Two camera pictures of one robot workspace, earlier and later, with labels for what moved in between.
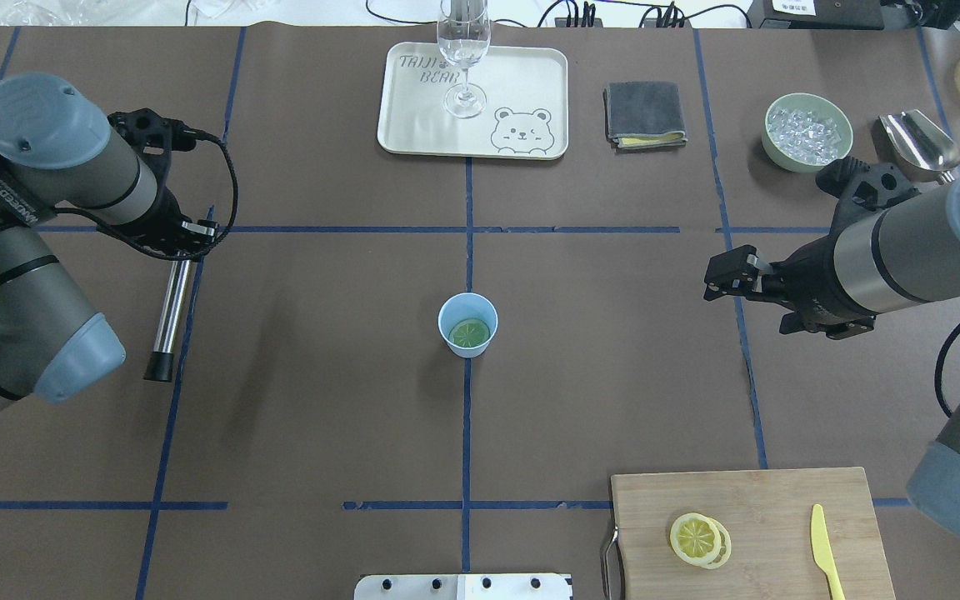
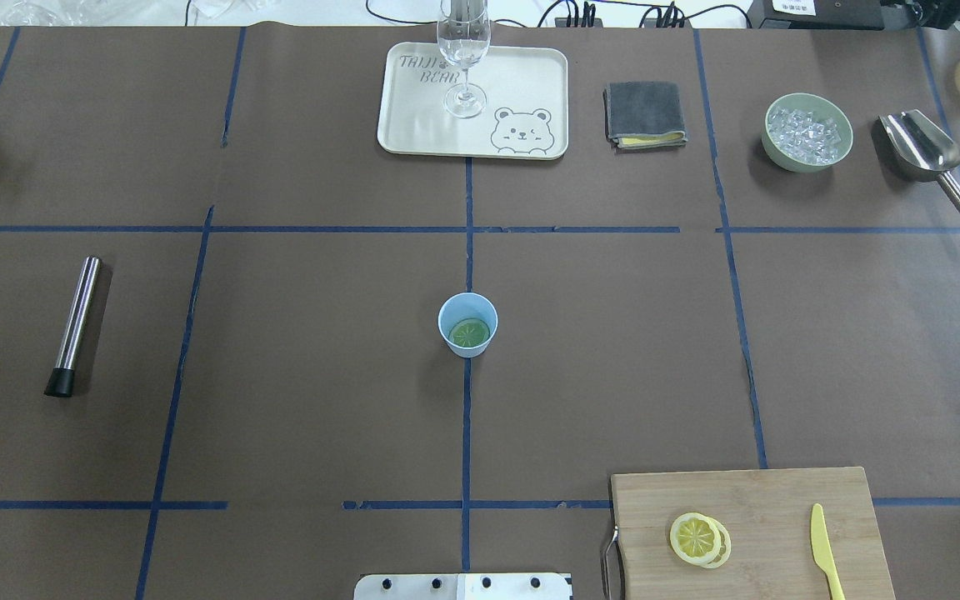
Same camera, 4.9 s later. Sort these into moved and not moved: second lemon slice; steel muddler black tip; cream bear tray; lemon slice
Moved: steel muddler black tip
Not moved: cream bear tray; lemon slice; second lemon slice
